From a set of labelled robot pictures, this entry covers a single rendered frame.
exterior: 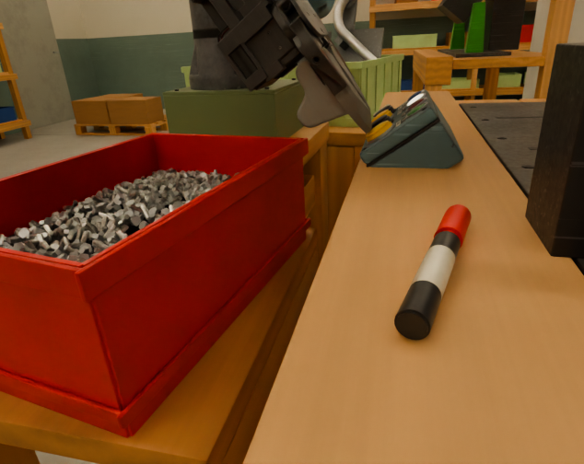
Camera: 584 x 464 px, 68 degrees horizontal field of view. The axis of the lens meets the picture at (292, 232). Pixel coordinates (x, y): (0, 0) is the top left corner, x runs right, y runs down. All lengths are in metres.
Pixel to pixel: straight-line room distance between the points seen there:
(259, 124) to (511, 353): 0.64
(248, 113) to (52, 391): 0.57
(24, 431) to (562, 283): 0.33
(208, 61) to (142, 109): 5.14
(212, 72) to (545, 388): 0.72
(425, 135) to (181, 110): 0.51
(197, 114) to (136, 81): 7.95
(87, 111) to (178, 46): 2.48
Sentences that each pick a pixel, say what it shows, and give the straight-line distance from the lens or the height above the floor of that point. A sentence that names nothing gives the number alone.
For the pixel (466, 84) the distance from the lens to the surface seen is 7.09.
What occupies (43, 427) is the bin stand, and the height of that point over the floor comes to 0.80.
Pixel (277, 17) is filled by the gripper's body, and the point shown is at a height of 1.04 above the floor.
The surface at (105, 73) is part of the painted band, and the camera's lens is 9.07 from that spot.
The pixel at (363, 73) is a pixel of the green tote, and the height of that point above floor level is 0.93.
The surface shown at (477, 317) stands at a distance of 0.21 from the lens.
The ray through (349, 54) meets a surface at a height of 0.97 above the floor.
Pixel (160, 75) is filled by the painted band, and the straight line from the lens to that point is 8.51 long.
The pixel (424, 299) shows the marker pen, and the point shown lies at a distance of 0.19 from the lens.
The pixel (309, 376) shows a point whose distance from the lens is 0.17.
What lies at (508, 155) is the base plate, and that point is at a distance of 0.50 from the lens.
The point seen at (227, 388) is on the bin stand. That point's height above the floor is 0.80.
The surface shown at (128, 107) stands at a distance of 6.05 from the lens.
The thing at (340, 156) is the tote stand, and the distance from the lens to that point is 1.19.
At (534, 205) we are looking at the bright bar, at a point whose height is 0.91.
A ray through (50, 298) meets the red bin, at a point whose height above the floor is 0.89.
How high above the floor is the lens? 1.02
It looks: 24 degrees down
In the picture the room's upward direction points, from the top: 3 degrees counter-clockwise
